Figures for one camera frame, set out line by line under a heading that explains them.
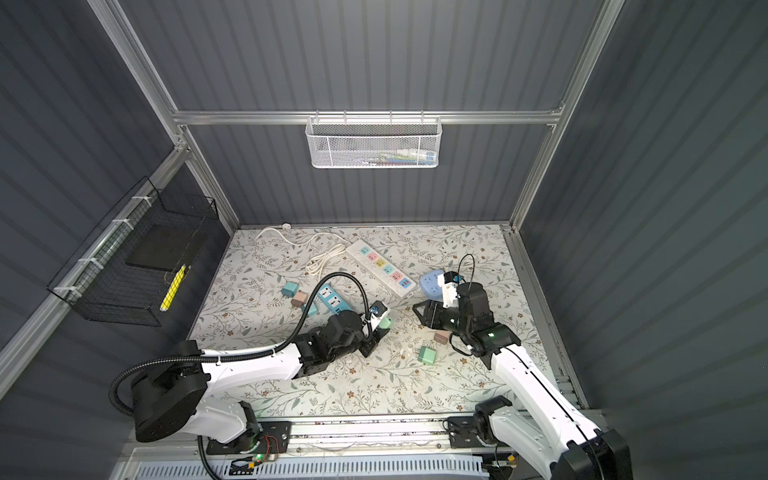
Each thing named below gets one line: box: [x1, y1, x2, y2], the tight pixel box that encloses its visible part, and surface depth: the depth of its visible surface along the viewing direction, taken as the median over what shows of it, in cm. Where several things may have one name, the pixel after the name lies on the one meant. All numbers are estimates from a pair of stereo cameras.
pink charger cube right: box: [433, 330, 451, 345], surface depth 91 cm
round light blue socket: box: [419, 270, 444, 300], surface depth 101 cm
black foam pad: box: [126, 224, 195, 272], surface depth 77 cm
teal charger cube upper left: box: [281, 281, 299, 298], surface depth 102 cm
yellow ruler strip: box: [160, 264, 186, 311], surface depth 71 cm
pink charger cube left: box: [290, 290, 308, 307], surface depth 100 cm
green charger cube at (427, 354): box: [418, 346, 437, 364], surface depth 88 cm
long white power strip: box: [345, 240, 417, 298], surface depth 107 cm
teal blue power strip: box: [317, 284, 352, 315], surface depth 98 cm
